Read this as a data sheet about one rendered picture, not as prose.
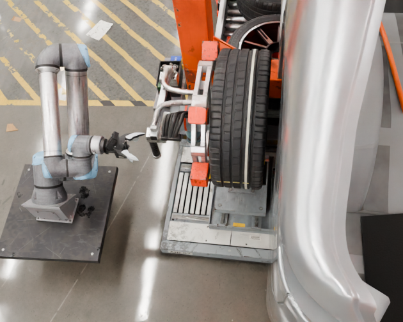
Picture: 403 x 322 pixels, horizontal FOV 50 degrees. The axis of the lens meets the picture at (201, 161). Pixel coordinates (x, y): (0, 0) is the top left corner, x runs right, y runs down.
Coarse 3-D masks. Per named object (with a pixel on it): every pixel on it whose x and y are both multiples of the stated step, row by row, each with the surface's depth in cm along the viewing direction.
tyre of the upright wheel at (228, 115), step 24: (216, 72) 179; (240, 72) 178; (264, 72) 177; (216, 96) 175; (240, 96) 174; (264, 96) 173; (216, 120) 175; (240, 120) 174; (264, 120) 172; (216, 144) 178; (240, 144) 176; (264, 144) 175; (216, 168) 185; (240, 168) 183
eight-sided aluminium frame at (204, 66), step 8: (200, 64) 190; (208, 64) 190; (200, 72) 188; (208, 72) 188; (200, 80) 188; (208, 80) 185; (208, 88) 183; (192, 96) 181; (200, 96) 181; (208, 96) 185; (192, 104) 181; (200, 104) 180; (192, 128) 183; (192, 136) 184; (208, 136) 231; (192, 144) 185; (200, 144) 185; (208, 144) 229; (192, 152) 186; (200, 152) 185; (208, 160) 222
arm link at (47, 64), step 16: (48, 48) 211; (48, 64) 209; (48, 80) 209; (48, 96) 209; (48, 112) 208; (48, 128) 208; (48, 144) 207; (48, 160) 207; (64, 160) 210; (48, 176) 208; (64, 176) 211
